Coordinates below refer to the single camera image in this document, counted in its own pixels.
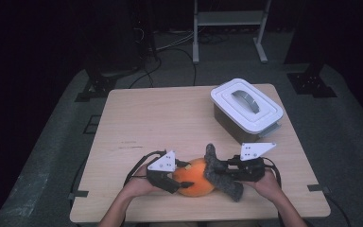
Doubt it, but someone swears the grey fluffy cloth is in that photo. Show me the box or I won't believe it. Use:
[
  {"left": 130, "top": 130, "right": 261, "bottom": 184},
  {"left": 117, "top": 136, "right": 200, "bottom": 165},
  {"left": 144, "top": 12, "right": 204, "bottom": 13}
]
[{"left": 203, "top": 143, "right": 245, "bottom": 203}]

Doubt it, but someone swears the hand-held gripper black cable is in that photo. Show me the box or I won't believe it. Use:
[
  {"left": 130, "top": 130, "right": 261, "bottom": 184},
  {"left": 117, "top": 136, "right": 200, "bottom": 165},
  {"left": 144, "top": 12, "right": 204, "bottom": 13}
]
[
  {"left": 263, "top": 156, "right": 284, "bottom": 227},
  {"left": 124, "top": 149, "right": 168, "bottom": 187}
]

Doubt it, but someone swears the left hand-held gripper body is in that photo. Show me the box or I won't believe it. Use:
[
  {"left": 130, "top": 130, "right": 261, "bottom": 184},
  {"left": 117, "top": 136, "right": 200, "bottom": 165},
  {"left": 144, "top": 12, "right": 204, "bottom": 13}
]
[{"left": 146, "top": 149, "right": 183, "bottom": 195}]

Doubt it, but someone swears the white metal stand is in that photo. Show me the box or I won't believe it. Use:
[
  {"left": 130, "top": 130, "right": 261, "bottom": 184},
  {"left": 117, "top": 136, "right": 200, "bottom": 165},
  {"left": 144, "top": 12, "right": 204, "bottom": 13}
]
[{"left": 192, "top": 0, "right": 272, "bottom": 65}]

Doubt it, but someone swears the right hand-held gripper black cable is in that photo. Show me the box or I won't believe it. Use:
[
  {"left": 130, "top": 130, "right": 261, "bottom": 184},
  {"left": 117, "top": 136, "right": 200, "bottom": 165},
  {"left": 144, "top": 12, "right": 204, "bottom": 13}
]
[{"left": 263, "top": 156, "right": 284, "bottom": 227}]

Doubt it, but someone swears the black stand with flat base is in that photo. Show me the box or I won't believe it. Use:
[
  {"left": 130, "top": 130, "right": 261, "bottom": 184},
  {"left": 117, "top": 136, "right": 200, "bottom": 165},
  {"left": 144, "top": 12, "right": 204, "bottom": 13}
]
[{"left": 283, "top": 0, "right": 338, "bottom": 99}]

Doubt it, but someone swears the black tape strip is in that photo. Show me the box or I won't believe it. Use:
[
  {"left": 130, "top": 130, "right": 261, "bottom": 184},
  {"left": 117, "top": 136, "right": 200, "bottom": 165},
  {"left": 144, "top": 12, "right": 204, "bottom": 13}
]
[
  {"left": 306, "top": 183, "right": 332, "bottom": 194},
  {"left": 67, "top": 189, "right": 90, "bottom": 201}
]

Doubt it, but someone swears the person's right hand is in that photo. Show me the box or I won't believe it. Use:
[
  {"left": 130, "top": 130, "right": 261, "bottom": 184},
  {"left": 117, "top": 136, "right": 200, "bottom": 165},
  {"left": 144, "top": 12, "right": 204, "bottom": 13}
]
[{"left": 244, "top": 169, "right": 282, "bottom": 203}]

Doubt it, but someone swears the black tape square on floor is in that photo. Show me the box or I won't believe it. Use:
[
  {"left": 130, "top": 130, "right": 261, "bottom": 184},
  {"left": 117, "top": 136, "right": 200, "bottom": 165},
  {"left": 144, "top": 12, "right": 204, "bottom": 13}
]
[{"left": 82, "top": 114, "right": 102, "bottom": 135}]

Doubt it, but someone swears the person's left hand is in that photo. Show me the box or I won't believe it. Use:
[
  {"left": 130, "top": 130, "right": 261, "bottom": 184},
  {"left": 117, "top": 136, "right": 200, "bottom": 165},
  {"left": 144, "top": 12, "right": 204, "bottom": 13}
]
[{"left": 122, "top": 165, "right": 166, "bottom": 200}]

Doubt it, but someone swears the orange plush toy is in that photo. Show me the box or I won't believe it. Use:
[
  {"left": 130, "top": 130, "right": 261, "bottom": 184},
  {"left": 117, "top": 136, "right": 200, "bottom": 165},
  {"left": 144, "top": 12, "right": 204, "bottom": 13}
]
[{"left": 172, "top": 157, "right": 217, "bottom": 199}]

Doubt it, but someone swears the black floor cable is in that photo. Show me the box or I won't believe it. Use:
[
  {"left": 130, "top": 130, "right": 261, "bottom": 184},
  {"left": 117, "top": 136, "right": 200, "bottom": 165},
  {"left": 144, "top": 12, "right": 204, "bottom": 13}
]
[{"left": 128, "top": 46, "right": 199, "bottom": 90}]

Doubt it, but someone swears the left hand-held gripper black cable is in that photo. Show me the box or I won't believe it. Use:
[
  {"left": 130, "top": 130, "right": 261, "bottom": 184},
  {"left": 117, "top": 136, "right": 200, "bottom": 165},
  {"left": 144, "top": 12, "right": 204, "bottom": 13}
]
[{"left": 124, "top": 149, "right": 168, "bottom": 187}]

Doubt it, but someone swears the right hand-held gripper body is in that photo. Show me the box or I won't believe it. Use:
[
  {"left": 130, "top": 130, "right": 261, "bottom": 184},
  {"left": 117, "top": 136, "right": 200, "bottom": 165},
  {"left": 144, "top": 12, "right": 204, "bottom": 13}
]
[{"left": 227, "top": 142, "right": 277, "bottom": 183}]

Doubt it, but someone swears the clear plastic storage box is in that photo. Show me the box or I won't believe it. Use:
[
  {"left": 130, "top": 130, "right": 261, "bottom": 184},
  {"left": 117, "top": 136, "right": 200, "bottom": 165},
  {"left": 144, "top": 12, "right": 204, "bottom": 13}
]
[{"left": 213, "top": 103, "right": 282, "bottom": 148}]

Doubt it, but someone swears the black stand with wide base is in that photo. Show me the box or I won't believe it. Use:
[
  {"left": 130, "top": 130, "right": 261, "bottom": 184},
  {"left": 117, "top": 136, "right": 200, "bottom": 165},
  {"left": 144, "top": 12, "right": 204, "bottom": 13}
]
[{"left": 75, "top": 58, "right": 146, "bottom": 103}]

